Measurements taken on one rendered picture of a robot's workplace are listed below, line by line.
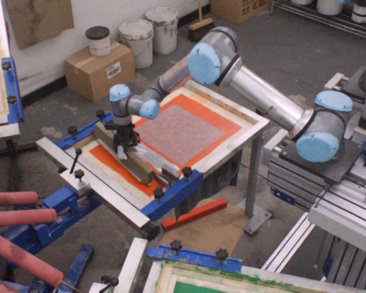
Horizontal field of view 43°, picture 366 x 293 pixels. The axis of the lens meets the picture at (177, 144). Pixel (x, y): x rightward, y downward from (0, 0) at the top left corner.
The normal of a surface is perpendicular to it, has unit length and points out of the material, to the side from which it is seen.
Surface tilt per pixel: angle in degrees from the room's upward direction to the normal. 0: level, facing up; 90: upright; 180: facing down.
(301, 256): 0
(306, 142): 93
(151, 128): 0
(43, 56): 90
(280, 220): 0
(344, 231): 90
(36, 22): 90
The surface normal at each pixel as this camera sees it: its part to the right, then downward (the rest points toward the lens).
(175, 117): -0.03, -0.75
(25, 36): 0.44, 0.59
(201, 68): -0.56, 0.51
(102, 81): 0.74, 0.43
